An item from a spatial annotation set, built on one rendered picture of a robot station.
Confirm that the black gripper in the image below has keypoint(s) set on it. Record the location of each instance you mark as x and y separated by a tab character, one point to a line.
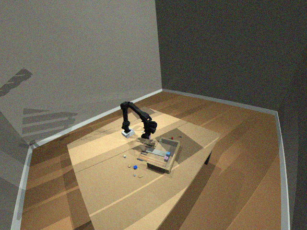
146	134

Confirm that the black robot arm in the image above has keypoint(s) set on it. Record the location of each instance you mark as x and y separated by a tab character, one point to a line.
143	116

